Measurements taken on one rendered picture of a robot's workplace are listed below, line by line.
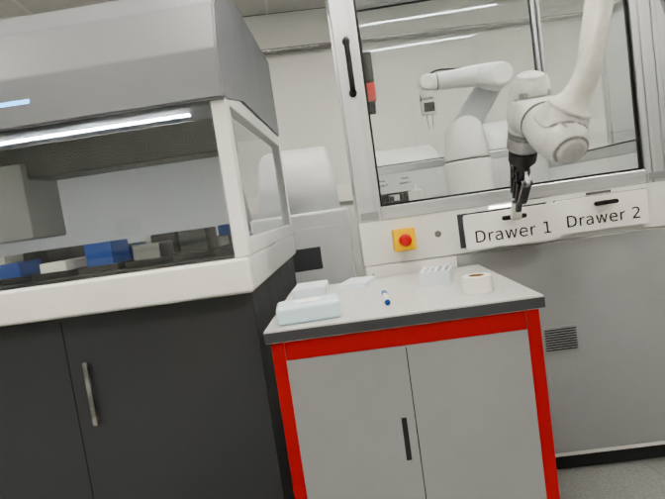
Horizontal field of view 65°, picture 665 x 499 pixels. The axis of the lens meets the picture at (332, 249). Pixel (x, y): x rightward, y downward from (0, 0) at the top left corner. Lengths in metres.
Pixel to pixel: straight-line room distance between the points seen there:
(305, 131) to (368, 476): 3.94
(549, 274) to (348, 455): 0.95
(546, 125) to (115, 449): 1.55
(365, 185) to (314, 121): 3.22
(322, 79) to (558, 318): 3.61
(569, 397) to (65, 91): 1.84
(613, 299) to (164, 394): 1.48
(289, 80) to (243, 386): 3.69
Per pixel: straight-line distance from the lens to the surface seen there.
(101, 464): 1.92
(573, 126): 1.30
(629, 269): 1.98
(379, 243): 1.74
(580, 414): 2.03
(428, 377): 1.22
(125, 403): 1.81
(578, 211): 1.87
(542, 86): 1.42
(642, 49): 2.03
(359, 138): 1.75
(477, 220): 1.69
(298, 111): 4.94
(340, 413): 1.24
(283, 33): 5.11
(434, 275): 1.46
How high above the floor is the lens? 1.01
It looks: 5 degrees down
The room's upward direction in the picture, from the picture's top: 8 degrees counter-clockwise
